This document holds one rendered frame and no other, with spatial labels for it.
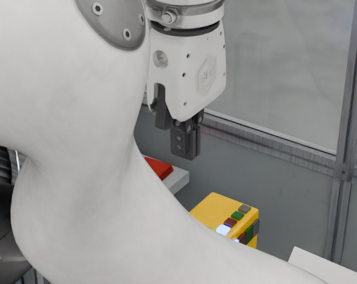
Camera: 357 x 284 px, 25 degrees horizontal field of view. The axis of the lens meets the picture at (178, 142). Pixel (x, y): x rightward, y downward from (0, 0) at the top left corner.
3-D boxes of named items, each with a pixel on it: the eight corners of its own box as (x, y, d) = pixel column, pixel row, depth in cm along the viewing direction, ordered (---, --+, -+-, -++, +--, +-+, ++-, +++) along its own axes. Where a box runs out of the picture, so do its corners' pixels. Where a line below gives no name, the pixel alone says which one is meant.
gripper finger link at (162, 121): (151, 123, 87) (173, 136, 92) (177, 56, 88) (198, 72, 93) (142, 120, 88) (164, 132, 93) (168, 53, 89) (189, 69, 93)
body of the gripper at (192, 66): (188, 34, 82) (188, 130, 88) (239, 1, 90) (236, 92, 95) (128, 18, 86) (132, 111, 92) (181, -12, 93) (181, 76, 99)
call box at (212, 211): (211, 235, 156) (212, 189, 150) (257, 254, 151) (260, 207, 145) (162, 282, 144) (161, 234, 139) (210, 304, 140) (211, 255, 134)
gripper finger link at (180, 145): (181, 121, 91) (181, 171, 94) (196, 109, 93) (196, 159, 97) (157, 113, 92) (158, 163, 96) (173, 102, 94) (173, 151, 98)
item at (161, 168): (146, 161, 198) (145, 154, 197) (174, 171, 194) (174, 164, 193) (127, 176, 192) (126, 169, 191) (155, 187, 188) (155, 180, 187)
